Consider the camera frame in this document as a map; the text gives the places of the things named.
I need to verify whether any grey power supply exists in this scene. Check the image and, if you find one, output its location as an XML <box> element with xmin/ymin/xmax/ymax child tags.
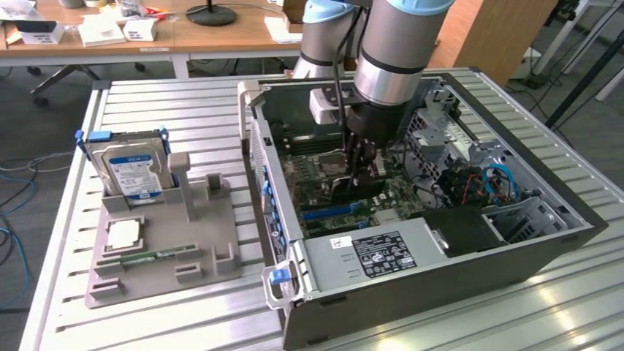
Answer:
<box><xmin>296</xmin><ymin>228</ymin><xmax>448</xmax><ymax>293</ymax></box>

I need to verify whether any black open PC case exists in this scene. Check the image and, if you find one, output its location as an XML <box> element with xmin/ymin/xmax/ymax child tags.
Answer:
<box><xmin>238</xmin><ymin>71</ymin><xmax>611</xmax><ymax>350</ymax></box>

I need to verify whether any white flat carton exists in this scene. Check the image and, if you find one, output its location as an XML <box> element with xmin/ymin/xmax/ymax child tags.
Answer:
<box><xmin>78</xmin><ymin>16</ymin><xmax>127</xmax><ymax>48</ymax></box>

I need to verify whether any blue expansion slot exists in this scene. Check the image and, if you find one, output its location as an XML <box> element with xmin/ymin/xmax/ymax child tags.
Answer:
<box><xmin>302</xmin><ymin>204</ymin><xmax>360</xmax><ymax>221</ymax></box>

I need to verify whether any hard disk blue carrier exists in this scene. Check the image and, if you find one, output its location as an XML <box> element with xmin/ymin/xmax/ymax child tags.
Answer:
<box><xmin>71</xmin><ymin>126</ymin><xmax>172</xmax><ymax>209</ymax></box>

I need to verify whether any blue wire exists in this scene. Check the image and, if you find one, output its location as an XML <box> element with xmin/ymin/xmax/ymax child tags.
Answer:
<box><xmin>480</xmin><ymin>163</ymin><xmax>520</xmax><ymax>205</ymax></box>

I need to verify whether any blue floor cable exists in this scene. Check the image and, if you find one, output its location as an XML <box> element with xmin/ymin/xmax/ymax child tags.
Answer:
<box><xmin>0</xmin><ymin>175</ymin><xmax>39</xmax><ymax>312</ymax></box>

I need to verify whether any silver CPU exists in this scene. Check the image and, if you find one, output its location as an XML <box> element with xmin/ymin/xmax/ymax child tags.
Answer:
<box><xmin>104</xmin><ymin>221</ymin><xmax>147</xmax><ymax>250</ymax></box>

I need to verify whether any white printed small box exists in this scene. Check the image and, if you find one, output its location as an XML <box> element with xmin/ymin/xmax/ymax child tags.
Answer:
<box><xmin>122</xmin><ymin>18</ymin><xmax>160</xmax><ymax>42</ymax></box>

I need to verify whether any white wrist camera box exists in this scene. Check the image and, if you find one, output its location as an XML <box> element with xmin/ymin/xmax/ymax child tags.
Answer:
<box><xmin>308</xmin><ymin>87</ymin><xmax>364</xmax><ymax>125</ymax></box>

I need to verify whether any silver disk bay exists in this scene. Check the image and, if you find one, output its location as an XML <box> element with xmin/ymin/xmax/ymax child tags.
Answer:
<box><xmin>482</xmin><ymin>195</ymin><xmax>575</xmax><ymax>244</ymax></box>

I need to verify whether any green RAM stick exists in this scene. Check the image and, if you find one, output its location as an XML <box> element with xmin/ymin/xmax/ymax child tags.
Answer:
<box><xmin>96</xmin><ymin>246</ymin><xmax>190</xmax><ymax>266</ymax></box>

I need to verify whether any white paper stack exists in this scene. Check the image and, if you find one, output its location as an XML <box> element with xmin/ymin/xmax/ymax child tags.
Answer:
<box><xmin>264</xmin><ymin>16</ymin><xmax>304</xmax><ymax>45</ymax></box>

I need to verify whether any black graphics card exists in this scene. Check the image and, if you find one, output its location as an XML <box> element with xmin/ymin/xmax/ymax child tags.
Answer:
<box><xmin>319</xmin><ymin>174</ymin><xmax>387</xmax><ymax>208</ymax></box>

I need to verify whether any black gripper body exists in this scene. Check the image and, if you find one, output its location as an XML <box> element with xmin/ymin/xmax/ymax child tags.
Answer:
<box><xmin>346</xmin><ymin>100</ymin><xmax>410</xmax><ymax>147</ymax></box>

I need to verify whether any white box black lid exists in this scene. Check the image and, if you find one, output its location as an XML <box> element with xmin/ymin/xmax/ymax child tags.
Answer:
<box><xmin>14</xmin><ymin>20</ymin><xmax>66</xmax><ymax>45</ymax></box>

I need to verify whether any beige card retention latch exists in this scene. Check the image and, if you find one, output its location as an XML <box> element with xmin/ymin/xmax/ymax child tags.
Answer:
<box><xmin>238</xmin><ymin>80</ymin><xmax>266</xmax><ymax>107</ymax></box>

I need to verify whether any white table frame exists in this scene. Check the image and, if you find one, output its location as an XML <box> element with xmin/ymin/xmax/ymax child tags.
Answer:
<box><xmin>531</xmin><ymin>0</ymin><xmax>624</xmax><ymax>103</ymax></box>

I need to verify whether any black lamp base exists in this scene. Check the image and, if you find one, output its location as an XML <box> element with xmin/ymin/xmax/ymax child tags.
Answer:
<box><xmin>184</xmin><ymin>0</ymin><xmax>239</xmax><ymax>27</ymax></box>

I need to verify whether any grey parts rack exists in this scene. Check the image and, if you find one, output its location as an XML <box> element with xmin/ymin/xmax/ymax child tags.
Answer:
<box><xmin>83</xmin><ymin>152</ymin><xmax>246</xmax><ymax>311</ymax></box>

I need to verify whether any black office chair base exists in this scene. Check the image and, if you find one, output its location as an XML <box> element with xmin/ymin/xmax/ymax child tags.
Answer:
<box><xmin>27</xmin><ymin>64</ymin><xmax>151</xmax><ymax>107</ymax></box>

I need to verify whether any CPU socket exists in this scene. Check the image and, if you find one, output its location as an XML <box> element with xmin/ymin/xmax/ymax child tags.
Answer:
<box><xmin>311</xmin><ymin>150</ymin><xmax>351</xmax><ymax>181</ymax></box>

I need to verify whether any green motherboard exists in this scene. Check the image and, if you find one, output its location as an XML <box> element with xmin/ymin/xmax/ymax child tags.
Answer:
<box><xmin>278</xmin><ymin>131</ymin><xmax>430</xmax><ymax>238</ymax></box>

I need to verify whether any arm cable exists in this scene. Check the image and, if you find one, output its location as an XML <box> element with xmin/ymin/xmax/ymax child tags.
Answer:
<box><xmin>332</xmin><ymin>5</ymin><xmax>372</xmax><ymax>151</ymax></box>

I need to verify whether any wooden cabinet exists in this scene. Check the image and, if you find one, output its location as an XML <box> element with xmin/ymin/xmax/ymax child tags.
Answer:
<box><xmin>428</xmin><ymin>0</ymin><xmax>560</xmax><ymax>87</ymax></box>

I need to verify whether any black slanted pole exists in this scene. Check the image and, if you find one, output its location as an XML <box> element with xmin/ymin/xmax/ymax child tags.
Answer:
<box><xmin>544</xmin><ymin>34</ymin><xmax>624</xmax><ymax>129</ymax></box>

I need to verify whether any silver drive cage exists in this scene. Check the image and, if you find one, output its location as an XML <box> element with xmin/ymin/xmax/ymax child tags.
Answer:
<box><xmin>402</xmin><ymin>87</ymin><xmax>518</xmax><ymax>209</ymax></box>

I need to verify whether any wooden desk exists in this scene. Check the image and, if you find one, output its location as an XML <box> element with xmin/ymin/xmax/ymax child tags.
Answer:
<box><xmin>0</xmin><ymin>0</ymin><xmax>440</xmax><ymax>69</ymax></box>

